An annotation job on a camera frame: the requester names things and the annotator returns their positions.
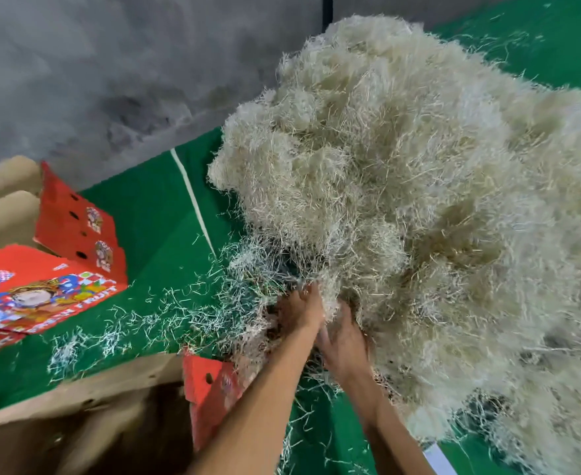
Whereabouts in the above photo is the person's right hand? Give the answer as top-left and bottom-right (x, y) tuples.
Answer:
(314, 300), (377, 389)

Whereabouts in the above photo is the person's left hand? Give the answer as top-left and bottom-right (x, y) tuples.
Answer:
(275, 284), (327, 339)

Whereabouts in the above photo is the red printed cardboard box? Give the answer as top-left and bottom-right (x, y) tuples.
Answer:
(0, 349), (245, 475)

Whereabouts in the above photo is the pile of shredded paper filler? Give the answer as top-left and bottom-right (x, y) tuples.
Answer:
(205, 13), (581, 475)

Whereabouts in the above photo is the group of red fruit boxes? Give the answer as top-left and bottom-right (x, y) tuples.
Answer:
(0, 155), (130, 361)

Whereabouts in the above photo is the person's left forearm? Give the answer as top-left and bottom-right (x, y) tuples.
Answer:
(184, 326), (318, 475)

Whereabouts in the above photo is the person's right forearm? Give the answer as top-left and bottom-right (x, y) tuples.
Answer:
(345, 375), (437, 475)

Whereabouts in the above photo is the white printed paper sheet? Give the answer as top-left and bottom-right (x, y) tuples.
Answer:
(423, 442), (461, 475)

